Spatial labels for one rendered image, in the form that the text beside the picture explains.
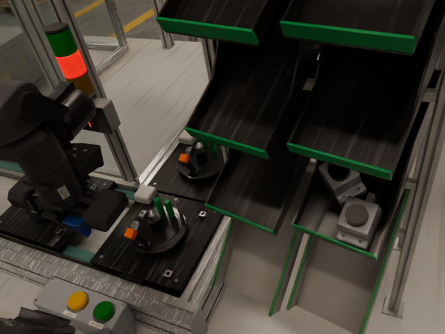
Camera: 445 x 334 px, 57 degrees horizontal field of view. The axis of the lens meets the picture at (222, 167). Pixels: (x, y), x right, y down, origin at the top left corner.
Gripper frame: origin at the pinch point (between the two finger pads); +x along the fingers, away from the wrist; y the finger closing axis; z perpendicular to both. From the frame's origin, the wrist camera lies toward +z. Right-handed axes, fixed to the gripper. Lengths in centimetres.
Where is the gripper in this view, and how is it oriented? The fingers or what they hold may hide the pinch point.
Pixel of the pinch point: (79, 221)
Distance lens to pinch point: 68.0
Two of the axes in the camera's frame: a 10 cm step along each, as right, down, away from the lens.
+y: -9.0, -1.7, 3.9
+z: 4.0, -6.7, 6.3
